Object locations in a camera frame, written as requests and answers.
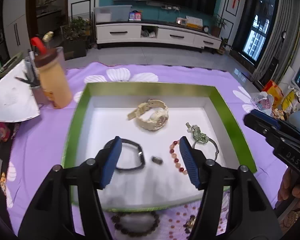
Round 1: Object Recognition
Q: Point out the yellow bear bottle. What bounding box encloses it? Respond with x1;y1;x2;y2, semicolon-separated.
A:
30;31;72;109

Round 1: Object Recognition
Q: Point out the brown wooden bead bracelet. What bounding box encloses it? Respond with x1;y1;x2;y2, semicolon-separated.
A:
111;211;161;238

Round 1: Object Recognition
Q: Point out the purple floral tablecloth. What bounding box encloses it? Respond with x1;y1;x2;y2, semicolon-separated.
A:
5;62;286;240

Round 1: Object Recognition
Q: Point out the white TV cabinet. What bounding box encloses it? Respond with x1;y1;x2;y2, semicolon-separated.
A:
95;22;222;49

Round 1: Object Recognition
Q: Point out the red pink bead bracelet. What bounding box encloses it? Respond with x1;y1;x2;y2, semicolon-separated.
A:
168;140;190;176

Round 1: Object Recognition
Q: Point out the silver bangle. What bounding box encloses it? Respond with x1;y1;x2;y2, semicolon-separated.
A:
192;138;219;161

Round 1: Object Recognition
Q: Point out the potted plant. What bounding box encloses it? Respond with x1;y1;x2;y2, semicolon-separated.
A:
211;14;226;37
62;16;92;60

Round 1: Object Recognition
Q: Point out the white paper sheet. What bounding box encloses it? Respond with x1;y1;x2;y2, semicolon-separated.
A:
0;60;40;122

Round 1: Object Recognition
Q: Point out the black white bead necklace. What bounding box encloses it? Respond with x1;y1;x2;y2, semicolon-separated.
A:
182;214;198;234

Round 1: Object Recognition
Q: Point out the potted plant right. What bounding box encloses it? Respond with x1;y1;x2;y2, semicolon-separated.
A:
211;14;226;37

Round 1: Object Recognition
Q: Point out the small alarm clock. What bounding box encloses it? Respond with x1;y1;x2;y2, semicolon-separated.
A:
203;25;210;33

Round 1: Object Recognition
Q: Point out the pen holder cup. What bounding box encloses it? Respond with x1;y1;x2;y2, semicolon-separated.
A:
15;49;49;105

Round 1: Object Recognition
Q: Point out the cream white wristwatch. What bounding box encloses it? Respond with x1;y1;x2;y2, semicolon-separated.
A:
127;99;169;132

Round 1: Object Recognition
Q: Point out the black wristwatch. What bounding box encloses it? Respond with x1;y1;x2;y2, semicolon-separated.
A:
115;138;146;173

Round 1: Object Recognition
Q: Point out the plastic bag of snacks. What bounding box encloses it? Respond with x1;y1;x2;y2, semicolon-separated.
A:
252;80;300;120

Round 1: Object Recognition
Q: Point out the green jade pendant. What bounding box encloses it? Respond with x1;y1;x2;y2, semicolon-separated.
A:
186;122;210;144

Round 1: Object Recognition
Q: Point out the potted plant left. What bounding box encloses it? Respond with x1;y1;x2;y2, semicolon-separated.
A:
62;16;92;60

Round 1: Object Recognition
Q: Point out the clear plastic storage bin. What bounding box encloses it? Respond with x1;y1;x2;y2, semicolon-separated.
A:
94;5;132;23

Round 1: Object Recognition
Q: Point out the right human hand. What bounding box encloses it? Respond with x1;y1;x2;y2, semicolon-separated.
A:
277;168;300;209

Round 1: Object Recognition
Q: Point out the green cardboard box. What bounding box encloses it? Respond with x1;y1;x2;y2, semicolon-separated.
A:
62;82;257;211

